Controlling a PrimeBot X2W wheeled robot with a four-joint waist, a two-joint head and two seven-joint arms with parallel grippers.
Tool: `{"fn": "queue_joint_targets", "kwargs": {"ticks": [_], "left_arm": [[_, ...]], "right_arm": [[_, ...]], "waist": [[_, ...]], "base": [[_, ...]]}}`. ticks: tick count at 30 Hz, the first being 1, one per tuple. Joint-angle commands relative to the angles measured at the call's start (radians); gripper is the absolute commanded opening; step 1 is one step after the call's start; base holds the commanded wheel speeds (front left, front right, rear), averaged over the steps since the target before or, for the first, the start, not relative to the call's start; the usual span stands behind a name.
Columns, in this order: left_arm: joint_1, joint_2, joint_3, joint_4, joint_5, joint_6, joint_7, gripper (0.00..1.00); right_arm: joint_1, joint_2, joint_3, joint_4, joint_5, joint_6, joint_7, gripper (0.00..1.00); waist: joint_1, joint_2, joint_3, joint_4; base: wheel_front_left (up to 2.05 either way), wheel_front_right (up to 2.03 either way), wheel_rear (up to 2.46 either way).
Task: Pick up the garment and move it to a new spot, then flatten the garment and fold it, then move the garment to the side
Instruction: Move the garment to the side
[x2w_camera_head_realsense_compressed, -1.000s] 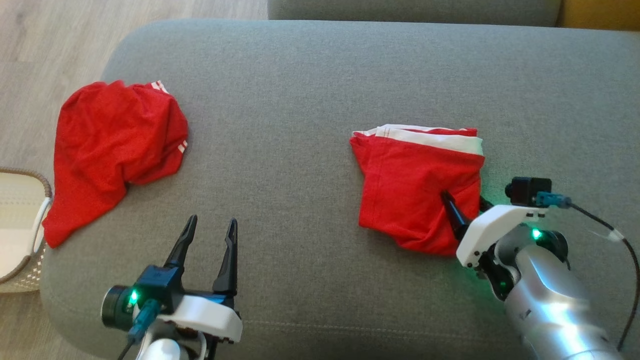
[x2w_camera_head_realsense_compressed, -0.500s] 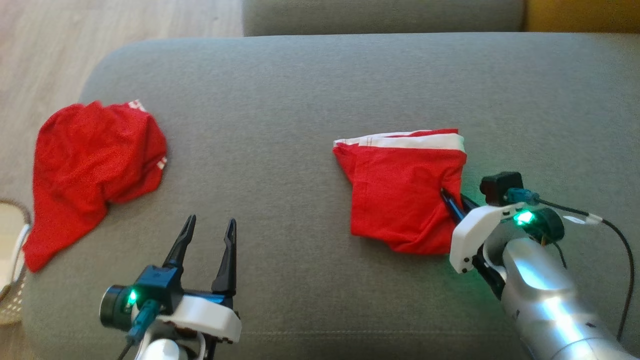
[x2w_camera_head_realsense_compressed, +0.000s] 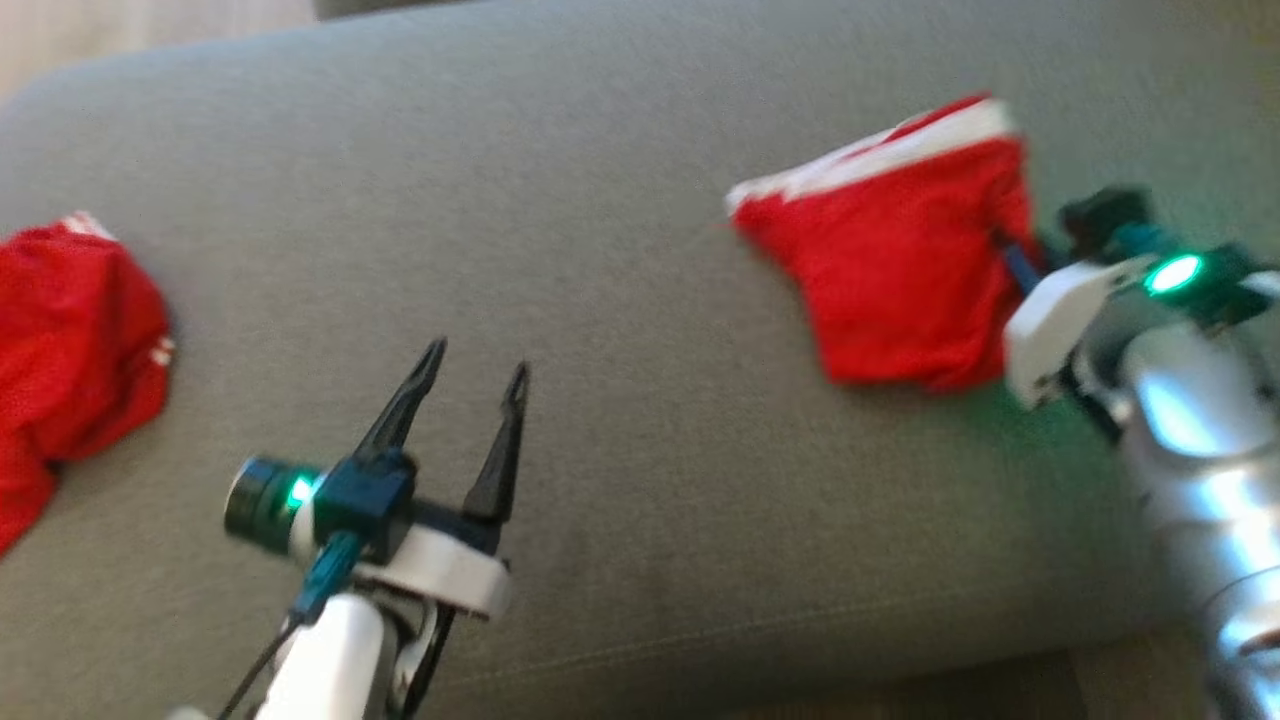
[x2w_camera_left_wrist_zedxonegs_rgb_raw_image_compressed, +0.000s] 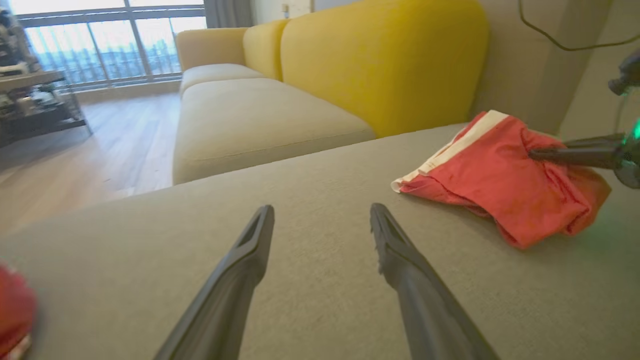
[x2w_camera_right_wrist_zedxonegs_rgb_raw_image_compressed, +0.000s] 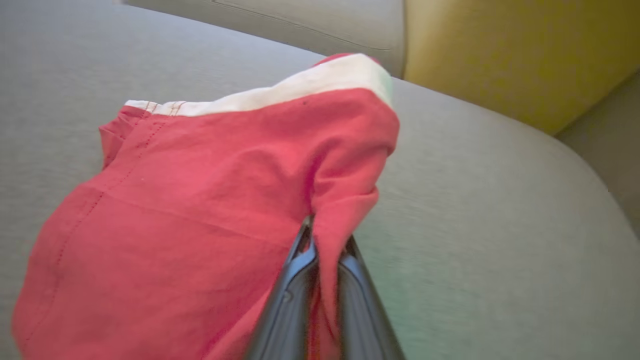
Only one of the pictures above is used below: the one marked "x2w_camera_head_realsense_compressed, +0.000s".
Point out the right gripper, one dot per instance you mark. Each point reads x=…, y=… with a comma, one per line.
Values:
x=1050, y=320

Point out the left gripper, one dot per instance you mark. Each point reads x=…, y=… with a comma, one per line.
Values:
x=440, y=570

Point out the red shorts with white stripe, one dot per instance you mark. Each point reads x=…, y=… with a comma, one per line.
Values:
x=900, y=270

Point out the red jersey with white sleeves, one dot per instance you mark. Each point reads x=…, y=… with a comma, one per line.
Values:
x=70, y=350

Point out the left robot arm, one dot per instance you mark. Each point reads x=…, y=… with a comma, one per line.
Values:
x=330, y=660

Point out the grey fabric sofa seat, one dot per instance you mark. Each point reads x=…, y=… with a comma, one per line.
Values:
x=620, y=250

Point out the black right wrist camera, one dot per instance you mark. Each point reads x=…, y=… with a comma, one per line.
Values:
x=1100, y=215

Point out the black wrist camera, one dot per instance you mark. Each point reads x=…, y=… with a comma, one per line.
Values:
x=1100, y=215
x=370, y=500

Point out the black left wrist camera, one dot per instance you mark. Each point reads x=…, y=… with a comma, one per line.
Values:
x=370, y=500

